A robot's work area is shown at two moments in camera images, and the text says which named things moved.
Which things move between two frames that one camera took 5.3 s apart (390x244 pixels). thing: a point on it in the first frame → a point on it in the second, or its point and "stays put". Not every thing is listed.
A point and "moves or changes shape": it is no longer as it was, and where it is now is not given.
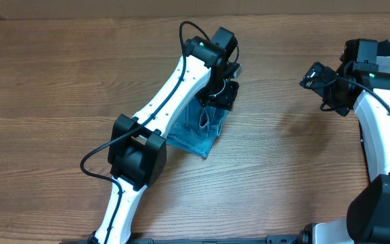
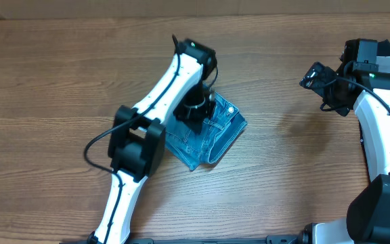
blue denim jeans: (198, 129) moves or changes shape
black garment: (384, 49) stays put
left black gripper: (225, 99) → (197, 116)
